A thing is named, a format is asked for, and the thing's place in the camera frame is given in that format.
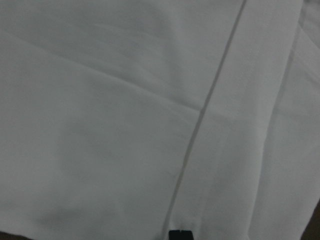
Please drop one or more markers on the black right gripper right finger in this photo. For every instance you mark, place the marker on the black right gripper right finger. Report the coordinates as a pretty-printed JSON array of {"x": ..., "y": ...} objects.
[{"x": 186, "y": 235}]

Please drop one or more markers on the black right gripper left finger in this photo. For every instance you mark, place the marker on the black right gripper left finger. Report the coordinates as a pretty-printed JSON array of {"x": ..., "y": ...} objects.
[{"x": 174, "y": 234}]

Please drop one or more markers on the white long-sleeve printed shirt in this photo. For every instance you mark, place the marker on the white long-sleeve printed shirt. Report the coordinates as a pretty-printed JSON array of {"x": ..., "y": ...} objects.
[{"x": 125, "y": 119}]

